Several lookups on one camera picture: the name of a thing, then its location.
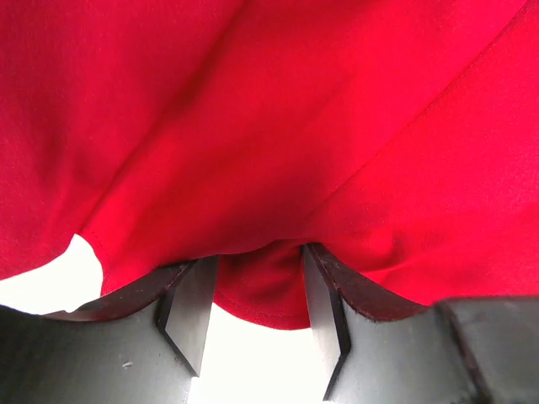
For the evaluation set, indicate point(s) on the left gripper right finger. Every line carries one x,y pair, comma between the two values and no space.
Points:
377,347

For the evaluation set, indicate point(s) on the red pleated skirt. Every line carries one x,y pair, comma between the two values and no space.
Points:
401,135

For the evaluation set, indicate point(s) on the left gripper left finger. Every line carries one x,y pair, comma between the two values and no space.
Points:
143,343

